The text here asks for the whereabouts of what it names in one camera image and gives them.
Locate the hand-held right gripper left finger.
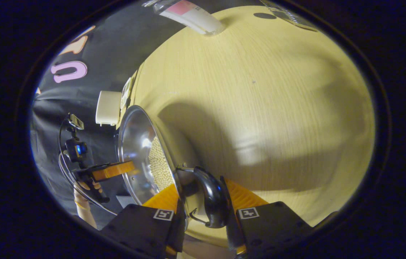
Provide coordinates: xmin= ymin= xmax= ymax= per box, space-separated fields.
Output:
xmin=100 ymin=183 xmax=188 ymax=259

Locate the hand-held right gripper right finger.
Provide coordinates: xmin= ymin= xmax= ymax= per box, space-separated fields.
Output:
xmin=219 ymin=176 xmax=313 ymax=259

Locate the steel pot with black handle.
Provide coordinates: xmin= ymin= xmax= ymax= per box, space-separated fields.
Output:
xmin=117 ymin=105 xmax=231 ymax=229

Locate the pile of yellow soybeans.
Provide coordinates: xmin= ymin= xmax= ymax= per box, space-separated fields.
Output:
xmin=148 ymin=136 xmax=175 ymax=192

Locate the black backdrop cloth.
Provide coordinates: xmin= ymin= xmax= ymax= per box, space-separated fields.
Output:
xmin=30 ymin=0 xmax=225 ymax=231

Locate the white compartment tray of beans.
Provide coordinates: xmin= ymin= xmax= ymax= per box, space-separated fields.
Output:
xmin=120 ymin=76 xmax=134 ymax=110

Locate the white bottle with pink label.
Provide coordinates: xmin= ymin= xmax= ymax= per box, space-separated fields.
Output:
xmin=153 ymin=0 xmax=226 ymax=37

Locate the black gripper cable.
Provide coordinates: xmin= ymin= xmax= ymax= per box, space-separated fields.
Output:
xmin=58 ymin=118 xmax=118 ymax=216

